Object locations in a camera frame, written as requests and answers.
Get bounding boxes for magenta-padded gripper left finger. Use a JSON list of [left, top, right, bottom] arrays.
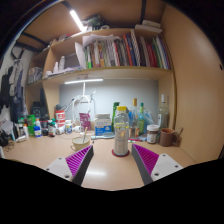
[[43, 144, 95, 187]]

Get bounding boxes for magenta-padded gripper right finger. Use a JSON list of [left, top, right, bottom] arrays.
[[131, 143, 184, 185]]

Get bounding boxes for clear yellow-capped drink bottle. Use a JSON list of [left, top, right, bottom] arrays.
[[113, 105, 131, 157]]

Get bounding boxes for cream ceramic mug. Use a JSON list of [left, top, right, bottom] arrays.
[[70, 134, 92, 152]]

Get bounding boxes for brown jar with white lid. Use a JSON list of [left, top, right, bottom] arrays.
[[146, 124, 161, 145]]

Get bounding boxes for spoon in cream mug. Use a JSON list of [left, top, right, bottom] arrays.
[[82, 126, 89, 144]]

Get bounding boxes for brown mug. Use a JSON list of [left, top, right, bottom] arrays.
[[159, 127, 180, 148]]

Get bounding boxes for flat round red coaster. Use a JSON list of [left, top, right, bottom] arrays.
[[111, 148, 131, 158]]

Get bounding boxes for magenta box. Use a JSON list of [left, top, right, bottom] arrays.
[[79, 112, 92, 132]]

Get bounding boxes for green-capped glass bottle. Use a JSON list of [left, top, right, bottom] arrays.
[[137, 102, 147, 136]]

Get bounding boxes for blue plastic bag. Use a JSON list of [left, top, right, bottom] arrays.
[[143, 108, 158, 127]]

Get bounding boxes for blue and white carton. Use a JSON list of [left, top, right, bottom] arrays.
[[94, 113, 113, 136]]

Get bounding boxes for yellow-capped glass bottle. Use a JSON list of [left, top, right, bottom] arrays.
[[130, 98, 140, 138]]

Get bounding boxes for red and white canister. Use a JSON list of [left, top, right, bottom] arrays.
[[54, 109, 66, 128]]

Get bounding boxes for clear glass bottle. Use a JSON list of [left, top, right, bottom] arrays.
[[157, 94, 171, 133]]

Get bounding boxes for small blue and white box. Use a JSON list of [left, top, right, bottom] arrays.
[[33, 125, 43, 139]]

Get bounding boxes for dark green glass bottle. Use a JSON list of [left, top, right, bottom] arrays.
[[111, 101, 121, 133]]

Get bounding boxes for white desk lamp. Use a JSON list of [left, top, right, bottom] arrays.
[[70, 82, 98, 122]]

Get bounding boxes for hanging dark clothes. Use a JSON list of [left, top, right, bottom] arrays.
[[0, 49, 28, 125]]

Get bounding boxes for wooden shelf unit with books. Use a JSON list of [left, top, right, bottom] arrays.
[[24, 0, 176, 111]]

